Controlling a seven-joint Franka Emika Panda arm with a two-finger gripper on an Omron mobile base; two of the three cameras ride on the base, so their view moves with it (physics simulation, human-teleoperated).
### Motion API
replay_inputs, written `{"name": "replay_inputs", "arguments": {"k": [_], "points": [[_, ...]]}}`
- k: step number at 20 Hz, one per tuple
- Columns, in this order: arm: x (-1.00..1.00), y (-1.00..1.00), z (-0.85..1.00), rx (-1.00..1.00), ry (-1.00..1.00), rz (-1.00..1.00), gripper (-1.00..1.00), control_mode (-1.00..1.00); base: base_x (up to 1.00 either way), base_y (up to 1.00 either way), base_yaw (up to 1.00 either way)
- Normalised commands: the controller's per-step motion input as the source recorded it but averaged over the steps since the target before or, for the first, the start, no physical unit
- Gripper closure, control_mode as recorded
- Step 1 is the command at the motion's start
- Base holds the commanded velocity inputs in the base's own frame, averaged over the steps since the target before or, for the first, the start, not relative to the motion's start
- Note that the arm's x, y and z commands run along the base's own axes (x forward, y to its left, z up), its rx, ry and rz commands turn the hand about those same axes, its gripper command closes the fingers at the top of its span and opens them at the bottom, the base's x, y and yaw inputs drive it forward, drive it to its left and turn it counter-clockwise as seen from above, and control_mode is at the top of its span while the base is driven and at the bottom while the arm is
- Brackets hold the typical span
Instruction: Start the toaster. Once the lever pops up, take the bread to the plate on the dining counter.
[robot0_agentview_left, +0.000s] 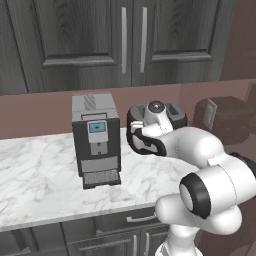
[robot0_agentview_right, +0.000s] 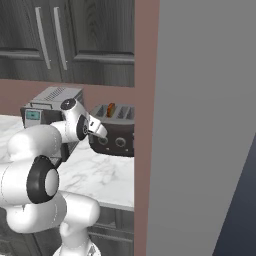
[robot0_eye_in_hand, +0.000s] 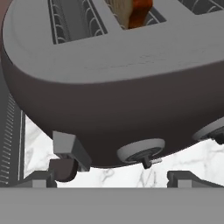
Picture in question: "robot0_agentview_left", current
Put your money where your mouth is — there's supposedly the black toaster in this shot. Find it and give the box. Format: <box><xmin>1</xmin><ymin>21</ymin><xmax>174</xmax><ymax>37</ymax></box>
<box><xmin>126</xmin><ymin>101</ymin><xmax>188</xmax><ymax>157</ymax></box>

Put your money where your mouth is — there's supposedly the grey black coffee machine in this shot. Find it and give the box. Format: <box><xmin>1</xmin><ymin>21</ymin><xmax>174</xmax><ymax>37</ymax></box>
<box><xmin>71</xmin><ymin>92</ymin><xmax>122</xmax><ymax>191</ymax></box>

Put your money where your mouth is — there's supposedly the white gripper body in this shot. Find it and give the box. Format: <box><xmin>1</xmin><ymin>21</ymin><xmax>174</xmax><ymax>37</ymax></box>
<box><xmin>129</xmin><ymin>120</ymin><xmax>145</xmax><ymax>136</ymax></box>

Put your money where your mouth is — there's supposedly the silver bar cupboard handle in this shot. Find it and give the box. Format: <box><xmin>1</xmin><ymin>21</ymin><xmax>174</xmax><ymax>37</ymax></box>
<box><xmin>139</xmin><ymin>6</ymin><xmax>148</xmax><ymax>74</ymax></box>
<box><xmin>120</xmin><ymin>6</ymin><xmax>128</xmax><ymax>75</ymax></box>

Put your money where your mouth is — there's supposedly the dark grey base cupboard front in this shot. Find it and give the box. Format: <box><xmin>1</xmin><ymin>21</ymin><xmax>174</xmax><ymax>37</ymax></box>
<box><xmin>0</xmin><ymin>222</ymin><xmax>69</xmax><ymax>256</ymax></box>

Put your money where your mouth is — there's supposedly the dark brown countertop appliance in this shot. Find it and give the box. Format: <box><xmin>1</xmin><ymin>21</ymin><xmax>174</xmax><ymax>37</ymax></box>
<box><xmin>192</xmin><ymin>95</ymin><xmax>256</xmax><ymax>146</ymax></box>

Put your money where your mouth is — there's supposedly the silver drawer handle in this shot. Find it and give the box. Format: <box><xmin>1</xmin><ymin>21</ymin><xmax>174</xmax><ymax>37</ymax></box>
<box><xmin>126</xmin><ymin>213</ymin><xmax>158</xmax><ymax>224</ymax></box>

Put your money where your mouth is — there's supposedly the silver base cupboard handle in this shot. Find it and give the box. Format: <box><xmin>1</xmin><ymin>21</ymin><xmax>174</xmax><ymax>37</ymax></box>
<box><xmin>144</xmin><ymin>232</ymin><xmax>151</xmax><ymax>256</ymax></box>
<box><xmin>132</xmin><ymin>234</ymin><xmax>139</xmax><ymax>256</ymax></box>

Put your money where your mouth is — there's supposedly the dark grey wall cupboard panel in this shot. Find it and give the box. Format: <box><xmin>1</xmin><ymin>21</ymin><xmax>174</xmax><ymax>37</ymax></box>
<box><xmin>0</xmin><ymin>0</ymin><xmax>29</xmax><ymax>96</ymax></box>

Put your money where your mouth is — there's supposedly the dark grey wall cupboard door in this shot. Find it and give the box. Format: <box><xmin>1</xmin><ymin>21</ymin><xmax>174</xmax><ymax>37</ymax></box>
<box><xmin>5</xmin><ymin>0</ymin><xmax>134</xmax><ymax>95</ymax></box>
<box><xmin>131</xmin><ymin>0</ymin><xmax>240</xmax><ymax>87</ymax></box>

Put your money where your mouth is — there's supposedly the dark grey drawer front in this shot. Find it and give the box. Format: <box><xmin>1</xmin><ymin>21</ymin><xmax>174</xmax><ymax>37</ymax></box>
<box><xmin>94</xmin><ymin>207</ymin><xmax>162</xmax><ymax>236</ymax></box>

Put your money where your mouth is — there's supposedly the dark grey base cupboard door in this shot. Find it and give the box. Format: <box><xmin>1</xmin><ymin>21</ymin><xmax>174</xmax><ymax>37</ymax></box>
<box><xmin>67</xmin><ymin>229</ymin><xmax>142</xmax><ymax>256</ymax></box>
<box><xmin>139</xmin><ymin>225</ymin><xmax>172</xmax><ymax>256</ymax></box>

